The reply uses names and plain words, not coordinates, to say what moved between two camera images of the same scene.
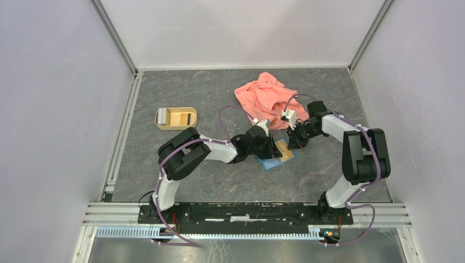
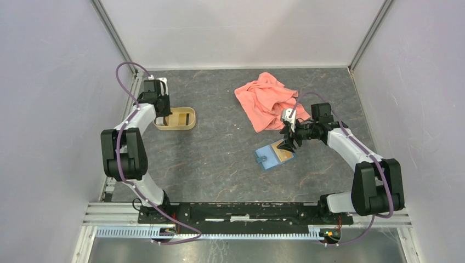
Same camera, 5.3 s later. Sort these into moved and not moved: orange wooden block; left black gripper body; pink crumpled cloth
Moved: left black gripper body
Not moved: pink crumpled cloth; orange wooden block
